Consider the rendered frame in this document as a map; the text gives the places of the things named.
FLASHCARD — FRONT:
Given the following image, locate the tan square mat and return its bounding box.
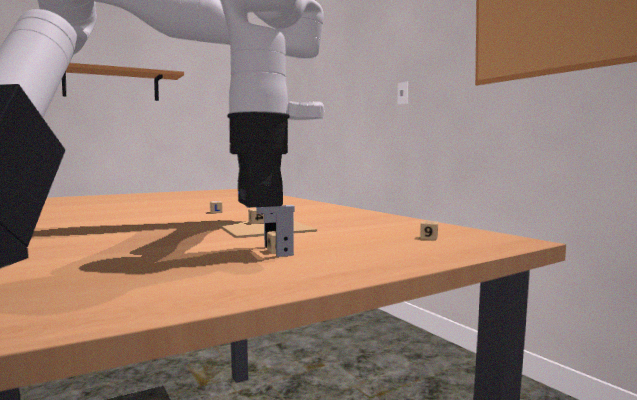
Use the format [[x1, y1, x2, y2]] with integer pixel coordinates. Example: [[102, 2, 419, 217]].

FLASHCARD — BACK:
[[217, 221, 317, 238]]

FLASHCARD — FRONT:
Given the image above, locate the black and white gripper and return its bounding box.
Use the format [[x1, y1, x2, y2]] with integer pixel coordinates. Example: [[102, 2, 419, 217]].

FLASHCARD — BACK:
[[227, 71, 324, 257]]

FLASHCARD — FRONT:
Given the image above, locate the beige letter block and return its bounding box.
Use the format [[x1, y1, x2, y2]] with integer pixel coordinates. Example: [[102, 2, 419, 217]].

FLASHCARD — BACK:
[[267, 231, 276, 254], [248, 209, 264, 224], [420, 221, 438, 240], [210, 201, 223, 213]]

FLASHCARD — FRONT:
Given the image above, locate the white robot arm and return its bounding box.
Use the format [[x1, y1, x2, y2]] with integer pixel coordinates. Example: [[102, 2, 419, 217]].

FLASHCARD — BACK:
[[0, 0, 324, 117]]

